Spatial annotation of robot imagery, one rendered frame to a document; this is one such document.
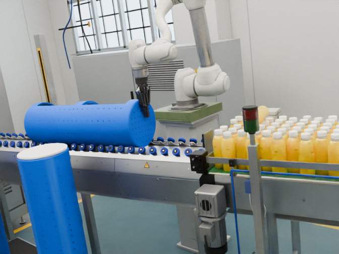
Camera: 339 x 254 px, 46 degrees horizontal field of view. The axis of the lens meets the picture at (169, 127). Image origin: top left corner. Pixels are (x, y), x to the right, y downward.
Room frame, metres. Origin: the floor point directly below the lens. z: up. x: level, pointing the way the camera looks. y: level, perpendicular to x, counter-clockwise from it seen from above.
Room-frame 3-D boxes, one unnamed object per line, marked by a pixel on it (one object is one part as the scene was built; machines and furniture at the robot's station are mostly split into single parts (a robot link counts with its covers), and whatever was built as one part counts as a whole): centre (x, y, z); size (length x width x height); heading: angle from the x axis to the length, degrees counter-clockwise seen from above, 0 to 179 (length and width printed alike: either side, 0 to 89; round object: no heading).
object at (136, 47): (2.31, 0.11, 1.50); 0.13 x 0.11 x 0.16; 57
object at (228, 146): (1.87, -0.27, 0.99); 0.07 x 0.07 x 0.18
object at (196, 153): (1.90, -0.13, 0.95); 0.10 x 0.07 x 0.10; 148
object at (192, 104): (2.81, -0.13, 1.09); 0.22 x 0.18 x 0.06; 53
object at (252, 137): (1.58, -0.33, 1.18); 0.06 x 0.06 x 0.16
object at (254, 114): (1.58, -0.33, 1.23); 0.06 x 0.06 x 0.04
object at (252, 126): (1.58, -0.33, 1.18); 0.06 x 0.06 x 0.05
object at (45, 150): (2.20, 0.73, 1.03); 0.28 x 0.28 x 0.01
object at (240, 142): (1.86, -0.34, 0.99); 0.07 x 0.07 x 0.18
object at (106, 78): (4.63, 0.16, 0.72); 2.15 x 0.54 x 1.45; 47
